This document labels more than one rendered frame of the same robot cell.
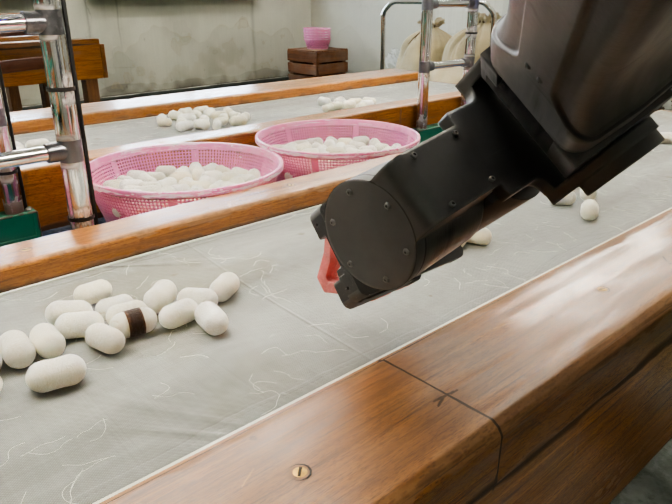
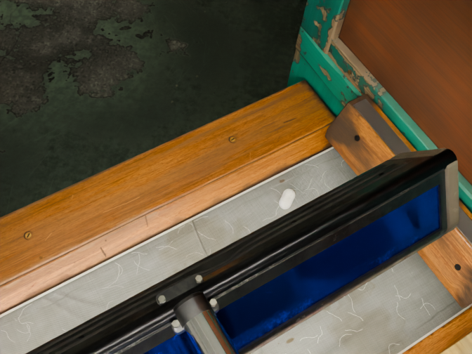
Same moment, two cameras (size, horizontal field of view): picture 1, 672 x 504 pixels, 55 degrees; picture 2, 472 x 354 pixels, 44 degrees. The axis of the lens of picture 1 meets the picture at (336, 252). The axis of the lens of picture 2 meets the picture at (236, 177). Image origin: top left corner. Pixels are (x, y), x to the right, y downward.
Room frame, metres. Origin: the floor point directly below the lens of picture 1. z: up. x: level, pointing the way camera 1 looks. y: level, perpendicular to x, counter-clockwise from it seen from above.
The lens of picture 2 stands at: (0.53, 0.30, 1.49)
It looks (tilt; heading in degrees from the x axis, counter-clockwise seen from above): 59 degrees down; 184
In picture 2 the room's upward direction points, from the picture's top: 8 degrees clockwise
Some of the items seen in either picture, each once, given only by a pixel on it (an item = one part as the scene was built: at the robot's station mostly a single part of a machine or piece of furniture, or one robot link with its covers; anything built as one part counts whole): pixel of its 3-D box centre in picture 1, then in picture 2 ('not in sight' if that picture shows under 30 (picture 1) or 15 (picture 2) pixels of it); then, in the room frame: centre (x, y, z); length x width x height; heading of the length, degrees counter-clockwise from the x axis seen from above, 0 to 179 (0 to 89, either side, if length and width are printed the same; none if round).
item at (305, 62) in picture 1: (317, 62); not in sight; (6.50, 0.18, 0.32); 0.42 x 0.42 x 0.64; 44
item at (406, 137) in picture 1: (337, 163); not in sight; (1.03, 0.00, 0.72); 0.27 x 0.27 x 0.10
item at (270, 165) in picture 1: (187, 197); not in sight; (0.85, 0.20, 0.72); 0.27 x 0.27 x 0.10
